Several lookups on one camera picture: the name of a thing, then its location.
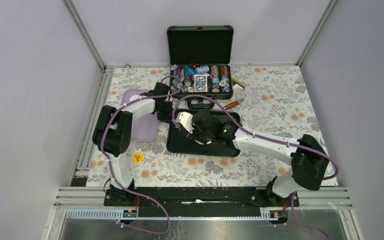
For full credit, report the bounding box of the metal dough scraper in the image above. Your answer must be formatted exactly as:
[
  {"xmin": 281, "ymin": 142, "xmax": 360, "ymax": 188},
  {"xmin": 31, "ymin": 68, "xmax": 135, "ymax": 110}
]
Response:
[{"xmin": 223, "ymin": 98, "xmax": 245, "ymax": 110}]

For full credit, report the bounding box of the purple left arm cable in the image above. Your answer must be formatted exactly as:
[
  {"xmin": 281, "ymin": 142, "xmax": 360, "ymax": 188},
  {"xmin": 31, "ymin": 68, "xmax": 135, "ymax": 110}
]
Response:
[{"xmin": 99, "ymin": 66, "xmax": 185, "ymax": 236}]

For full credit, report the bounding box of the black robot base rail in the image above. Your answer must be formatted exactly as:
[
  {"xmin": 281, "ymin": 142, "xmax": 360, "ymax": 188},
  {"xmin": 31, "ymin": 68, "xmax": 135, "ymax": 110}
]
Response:
[{"xmin": 103, "ymin": 185, "xmax": 300, "ymax": 208}]

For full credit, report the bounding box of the small white dough piece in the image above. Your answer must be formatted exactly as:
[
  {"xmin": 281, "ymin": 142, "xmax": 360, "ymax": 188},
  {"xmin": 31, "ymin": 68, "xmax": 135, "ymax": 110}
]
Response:
[{"xmin": 129, "ymin": 95, "xmax": 142, "ymax": 103}]

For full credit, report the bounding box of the white dough disc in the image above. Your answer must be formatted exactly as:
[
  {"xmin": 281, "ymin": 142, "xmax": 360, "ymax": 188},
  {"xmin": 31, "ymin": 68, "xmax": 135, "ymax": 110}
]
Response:
[{"xmin": 194, "ymin": 139, "xmax": 207, "ymax": 145}]

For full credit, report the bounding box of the purple plastic tray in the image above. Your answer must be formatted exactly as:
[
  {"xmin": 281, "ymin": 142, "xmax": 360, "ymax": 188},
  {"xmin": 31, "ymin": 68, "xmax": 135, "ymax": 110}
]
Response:
[{"xmin": 120, "ymin": 88, "xmax": 161, "ymax": 143}]

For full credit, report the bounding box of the black baking tray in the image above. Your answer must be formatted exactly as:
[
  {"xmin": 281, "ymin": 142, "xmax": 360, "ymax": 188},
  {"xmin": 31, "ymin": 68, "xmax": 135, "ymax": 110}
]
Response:
[{"xmin": 166, "ymin": 109, "xmax": 241, "ymax": 158}]

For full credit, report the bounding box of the blue playing card deck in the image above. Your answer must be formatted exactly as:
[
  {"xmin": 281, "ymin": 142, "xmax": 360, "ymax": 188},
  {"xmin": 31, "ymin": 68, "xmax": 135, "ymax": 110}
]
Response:
[{"xmin": 194, "ymin": 74, "xmax": 208, "ymax": 93}]

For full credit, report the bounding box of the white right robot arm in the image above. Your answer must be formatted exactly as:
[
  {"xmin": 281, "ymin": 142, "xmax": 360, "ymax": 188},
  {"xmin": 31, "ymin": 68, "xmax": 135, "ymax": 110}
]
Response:
[{"xmin": 175, "ymin": 110, "xmax": 329, "ymax": 206}]

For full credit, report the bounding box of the yellow round token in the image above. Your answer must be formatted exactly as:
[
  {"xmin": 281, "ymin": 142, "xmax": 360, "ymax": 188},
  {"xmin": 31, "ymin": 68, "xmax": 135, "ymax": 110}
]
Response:
[{"xmin": 132, "ymin": 152, "xmax": 144, "ymax": 164}]

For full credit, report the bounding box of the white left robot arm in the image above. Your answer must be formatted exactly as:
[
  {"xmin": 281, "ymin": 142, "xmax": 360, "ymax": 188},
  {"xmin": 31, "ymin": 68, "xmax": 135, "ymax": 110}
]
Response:
[{"xmin": 92, "ymin": 82, "xmax": 174, "ymax": 206}]

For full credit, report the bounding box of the black poker chip case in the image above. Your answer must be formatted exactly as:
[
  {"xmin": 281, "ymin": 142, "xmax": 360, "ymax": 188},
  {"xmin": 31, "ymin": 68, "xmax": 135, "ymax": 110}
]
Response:
[{"xmin": 166, "ymin": 25, "xmax": 234, "ymax": 100}]

